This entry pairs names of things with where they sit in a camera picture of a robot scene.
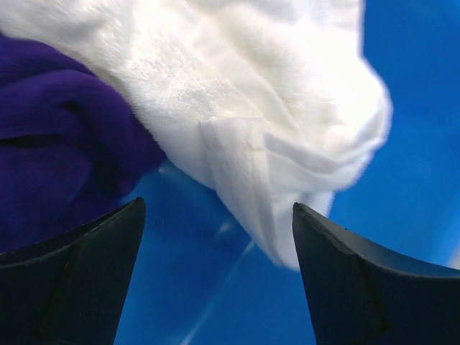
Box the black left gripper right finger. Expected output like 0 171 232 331
293 203 459 345

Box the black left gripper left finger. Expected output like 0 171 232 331
1 198 146 344

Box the white towel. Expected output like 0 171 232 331
1 0 392 270

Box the blue plastic bin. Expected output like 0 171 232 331
115 0 459 344

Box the purple towel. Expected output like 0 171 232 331
1 37 165 252

